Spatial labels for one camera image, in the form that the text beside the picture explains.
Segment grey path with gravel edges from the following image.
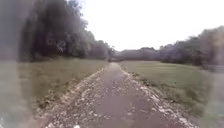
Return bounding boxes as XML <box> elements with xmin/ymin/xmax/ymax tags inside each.
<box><xmin>33</xmin><ymin>61</ymin><xmax>202</xmax><ymax>128</ymax></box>

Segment grass field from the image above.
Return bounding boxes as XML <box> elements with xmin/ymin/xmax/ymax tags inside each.
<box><xmin>0</xmin><ymin>57</ymin><xmax>110</xmax><ymax>128</ymax></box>
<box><xmin>118</xmin><ymin>59</ymin><xmax>224</xmax><ymax>128</ymax></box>

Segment dark wood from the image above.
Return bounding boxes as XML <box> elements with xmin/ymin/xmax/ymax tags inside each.
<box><xmin>0</xmin><ymin>0</ymin><xmax>115</xmax><ymax>63</ymax></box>

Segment row of trees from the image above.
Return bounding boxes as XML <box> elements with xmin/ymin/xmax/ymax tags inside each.
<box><xmin>111</xmin><ymin>25</ymin><xmax>224</xmax><ymax>70</ymax></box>

